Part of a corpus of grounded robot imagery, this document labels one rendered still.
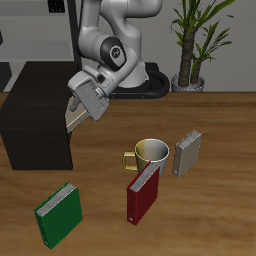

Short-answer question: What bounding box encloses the yellow and white mug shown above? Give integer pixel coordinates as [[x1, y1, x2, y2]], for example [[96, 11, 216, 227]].
[[122, 138, 171, 179]]

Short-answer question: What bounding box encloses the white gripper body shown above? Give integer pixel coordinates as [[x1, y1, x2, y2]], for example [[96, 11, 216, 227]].
[[67, 65, 111, 122]]

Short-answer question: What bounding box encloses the black box on shelf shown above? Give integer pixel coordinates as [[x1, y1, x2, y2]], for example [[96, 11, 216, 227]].
[[47, 0, 66, 14]]

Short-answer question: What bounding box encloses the dark brown desk caddy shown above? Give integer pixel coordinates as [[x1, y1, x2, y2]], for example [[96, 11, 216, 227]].
[[0, 60, 83, 171]]

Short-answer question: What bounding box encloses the dark red book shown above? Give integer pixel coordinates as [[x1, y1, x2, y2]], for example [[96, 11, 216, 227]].
[[126, 161, 161, 227]]

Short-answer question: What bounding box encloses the pale yellow book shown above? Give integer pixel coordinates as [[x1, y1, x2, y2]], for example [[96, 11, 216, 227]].
[[64, 99, 92, 135], [171, 129, 204, 179]]

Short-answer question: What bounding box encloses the white shelf unit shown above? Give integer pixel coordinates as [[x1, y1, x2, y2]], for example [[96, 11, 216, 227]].
[[0, 0, 76, 63]]

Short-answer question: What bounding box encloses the green book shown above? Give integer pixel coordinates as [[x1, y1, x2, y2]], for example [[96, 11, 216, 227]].
[[33, 181, 84, 251]]

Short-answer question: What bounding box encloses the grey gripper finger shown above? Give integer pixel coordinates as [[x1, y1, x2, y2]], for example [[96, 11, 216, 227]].
[[69, 96, 81, 113]]

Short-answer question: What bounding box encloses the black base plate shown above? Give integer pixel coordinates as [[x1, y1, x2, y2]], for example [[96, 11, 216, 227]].
[[109, 62, 171, 100]]

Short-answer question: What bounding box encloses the green pot plant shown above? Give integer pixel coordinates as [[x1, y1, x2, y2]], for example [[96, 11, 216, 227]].
[[169, 0, 236, 93]]

